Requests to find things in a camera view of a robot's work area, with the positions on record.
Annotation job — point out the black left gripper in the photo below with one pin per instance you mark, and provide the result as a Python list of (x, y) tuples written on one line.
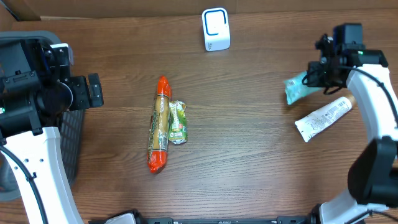
[(85, 100)]

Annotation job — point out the white tube gold cap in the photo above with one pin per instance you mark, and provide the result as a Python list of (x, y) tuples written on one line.
[(322, 118)]

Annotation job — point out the orange biscuit roll pack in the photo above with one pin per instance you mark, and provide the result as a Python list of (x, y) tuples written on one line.
[(159, 127)]

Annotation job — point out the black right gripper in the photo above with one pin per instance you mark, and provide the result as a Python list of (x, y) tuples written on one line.
[(313, 81)]

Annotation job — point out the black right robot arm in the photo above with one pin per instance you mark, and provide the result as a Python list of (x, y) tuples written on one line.
[(372, 179)]

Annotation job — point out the grey plastic basket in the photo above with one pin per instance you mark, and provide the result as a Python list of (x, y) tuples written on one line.
[(70, 126)]

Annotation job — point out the teal wet wipes pack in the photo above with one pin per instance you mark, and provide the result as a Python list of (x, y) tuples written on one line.
[(295, 89)]

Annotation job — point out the white barcode scanner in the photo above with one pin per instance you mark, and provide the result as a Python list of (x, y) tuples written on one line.
[(216, 29)]

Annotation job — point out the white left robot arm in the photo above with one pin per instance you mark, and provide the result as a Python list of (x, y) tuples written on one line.
[(36, 162)]

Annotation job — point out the green snack packet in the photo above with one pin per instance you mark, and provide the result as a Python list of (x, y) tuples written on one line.
[(178, 122)]

